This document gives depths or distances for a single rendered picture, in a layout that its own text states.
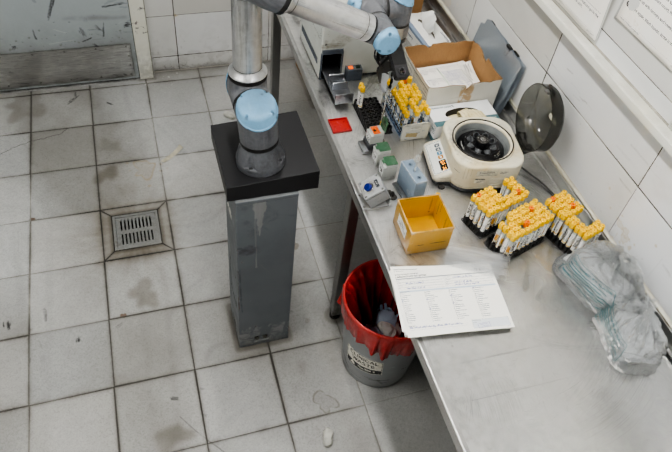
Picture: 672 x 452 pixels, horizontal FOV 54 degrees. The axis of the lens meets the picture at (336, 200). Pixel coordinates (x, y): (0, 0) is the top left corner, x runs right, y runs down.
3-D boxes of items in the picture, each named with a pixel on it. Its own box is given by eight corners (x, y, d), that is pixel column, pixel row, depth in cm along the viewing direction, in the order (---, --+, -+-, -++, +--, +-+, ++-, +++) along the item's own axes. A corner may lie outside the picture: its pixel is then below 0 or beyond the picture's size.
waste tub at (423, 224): (391, 220, 199) (396, 198, 191) (432, 215, 202) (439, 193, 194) (405, 255, 190) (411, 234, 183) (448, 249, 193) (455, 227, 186)
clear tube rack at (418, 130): (380, 103, 236) (383, 87, 230) (405, 100, 238) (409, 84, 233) (399, 141, 223) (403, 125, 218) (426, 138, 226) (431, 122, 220)
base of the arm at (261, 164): (245, 183, 195) (243, 160, 187) (229, 150, 204) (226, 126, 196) (292, 169, 199) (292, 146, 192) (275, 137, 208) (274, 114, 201)
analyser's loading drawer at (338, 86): (319, 69, 243) (320, 57, 239) (336, 67, 244) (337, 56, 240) (334, 104, 230) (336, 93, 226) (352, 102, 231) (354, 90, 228)
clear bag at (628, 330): (587, 307, 184) (607, 279, 174) (646, 312, 184) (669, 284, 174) (604, 373, 170) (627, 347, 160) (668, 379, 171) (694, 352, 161)
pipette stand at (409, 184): (391, 184, 209) (397, 162, 202) (411, 179, 211) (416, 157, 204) (406, 206, 203) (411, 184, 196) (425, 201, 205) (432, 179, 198)
